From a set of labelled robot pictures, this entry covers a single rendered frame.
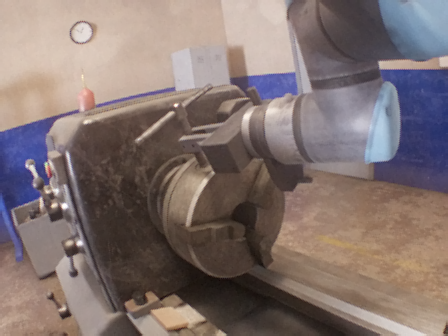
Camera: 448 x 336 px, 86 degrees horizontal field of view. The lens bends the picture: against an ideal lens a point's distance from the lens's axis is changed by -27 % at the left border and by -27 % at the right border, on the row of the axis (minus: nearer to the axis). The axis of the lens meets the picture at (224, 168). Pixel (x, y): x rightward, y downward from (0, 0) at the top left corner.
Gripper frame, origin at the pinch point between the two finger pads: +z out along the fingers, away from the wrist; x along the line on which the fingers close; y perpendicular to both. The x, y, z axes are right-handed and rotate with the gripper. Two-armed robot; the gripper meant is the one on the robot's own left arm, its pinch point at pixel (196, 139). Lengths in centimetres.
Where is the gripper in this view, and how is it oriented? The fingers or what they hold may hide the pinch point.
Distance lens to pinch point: 54.0
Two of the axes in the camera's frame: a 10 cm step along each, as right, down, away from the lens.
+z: -7.2, 0.1, 7.0
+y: -4.2, -8.1, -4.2
